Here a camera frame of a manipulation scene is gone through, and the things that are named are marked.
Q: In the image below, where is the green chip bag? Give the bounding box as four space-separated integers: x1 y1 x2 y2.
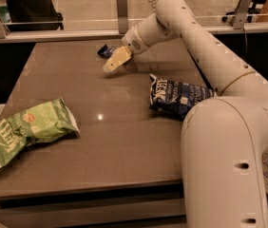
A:
0 98 79 168

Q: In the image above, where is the blue rxbar wrapper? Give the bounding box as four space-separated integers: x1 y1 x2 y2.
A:
97 44 114 59

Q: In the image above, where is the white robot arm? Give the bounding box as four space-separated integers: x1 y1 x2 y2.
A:
104 0 268 228

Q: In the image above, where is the black office chair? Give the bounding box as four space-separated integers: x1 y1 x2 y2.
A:
6 0 64 31

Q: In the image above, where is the blue chip bag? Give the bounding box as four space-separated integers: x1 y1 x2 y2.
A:
149 74 217 119

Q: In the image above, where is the glass barrier panel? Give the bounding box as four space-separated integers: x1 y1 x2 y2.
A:
0 0 268 33

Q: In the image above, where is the middle metal glass bracket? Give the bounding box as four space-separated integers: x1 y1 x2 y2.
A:
116 0 128 34

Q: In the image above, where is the right metal glass bracket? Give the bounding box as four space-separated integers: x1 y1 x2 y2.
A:
231 0 252 29

